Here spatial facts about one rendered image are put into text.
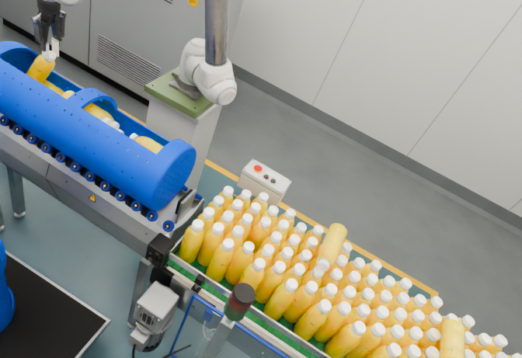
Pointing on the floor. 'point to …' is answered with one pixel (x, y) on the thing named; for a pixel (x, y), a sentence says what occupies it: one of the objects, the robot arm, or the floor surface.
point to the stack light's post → (217, 338)
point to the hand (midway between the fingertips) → (50, 49)
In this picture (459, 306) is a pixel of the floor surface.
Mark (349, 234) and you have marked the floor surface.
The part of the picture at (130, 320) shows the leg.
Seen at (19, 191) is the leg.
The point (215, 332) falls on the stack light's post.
